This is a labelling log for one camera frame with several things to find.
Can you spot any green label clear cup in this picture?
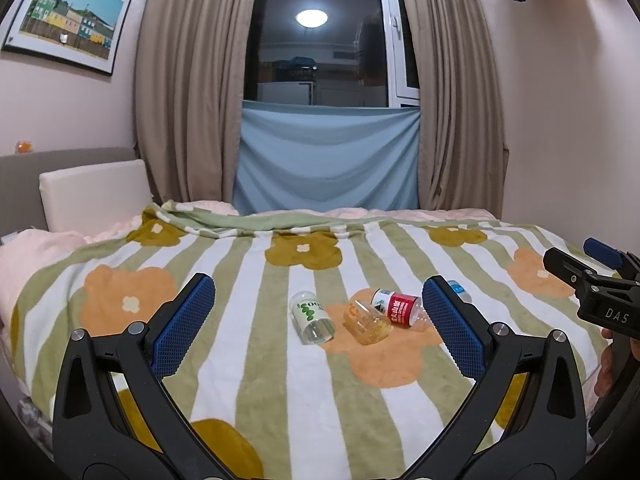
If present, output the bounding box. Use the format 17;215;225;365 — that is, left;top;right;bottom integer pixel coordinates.
288;290;335;344

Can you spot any blue label clear cup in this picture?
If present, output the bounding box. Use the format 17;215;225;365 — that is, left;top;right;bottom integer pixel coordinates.
447;280;472;304

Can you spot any red label clear cup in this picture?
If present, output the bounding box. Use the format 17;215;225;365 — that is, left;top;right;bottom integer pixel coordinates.
371;288;432;330

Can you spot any yellow tinted clear cup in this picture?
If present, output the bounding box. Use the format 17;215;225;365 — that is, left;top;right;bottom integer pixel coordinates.
343;299;393;346

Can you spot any person's right hand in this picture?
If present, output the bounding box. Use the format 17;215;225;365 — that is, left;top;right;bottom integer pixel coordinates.
593;339;640;398

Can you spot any right beige curtain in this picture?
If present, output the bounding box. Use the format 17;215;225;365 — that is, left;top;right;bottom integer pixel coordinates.
405;0;509;216

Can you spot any beige curtain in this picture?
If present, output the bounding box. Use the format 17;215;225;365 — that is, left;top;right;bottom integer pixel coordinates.
134;0;254;202
405;0;509;216

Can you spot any floral striped blanket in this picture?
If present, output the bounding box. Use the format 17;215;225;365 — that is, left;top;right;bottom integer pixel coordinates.
1;202;605;479

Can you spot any white pillow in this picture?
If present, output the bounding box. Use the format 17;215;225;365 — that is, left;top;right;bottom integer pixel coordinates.
39;159;153;235

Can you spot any grey headboard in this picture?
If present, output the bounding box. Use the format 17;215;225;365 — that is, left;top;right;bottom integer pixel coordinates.
1;148;137;236

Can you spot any small orange object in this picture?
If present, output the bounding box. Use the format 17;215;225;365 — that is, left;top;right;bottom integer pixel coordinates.
15;141;32;154

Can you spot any light blue cloth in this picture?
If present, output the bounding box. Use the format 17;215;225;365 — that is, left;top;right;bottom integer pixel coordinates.
231;101;420;214

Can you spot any dark window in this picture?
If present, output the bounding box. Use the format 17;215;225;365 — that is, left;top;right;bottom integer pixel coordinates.
244;0;420;107

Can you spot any left beige curtain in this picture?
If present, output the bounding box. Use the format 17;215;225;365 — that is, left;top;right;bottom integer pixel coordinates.
134;0;254;202

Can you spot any framed houses picture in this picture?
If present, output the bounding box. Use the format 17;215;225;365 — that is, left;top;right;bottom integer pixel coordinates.
2;0;131;76

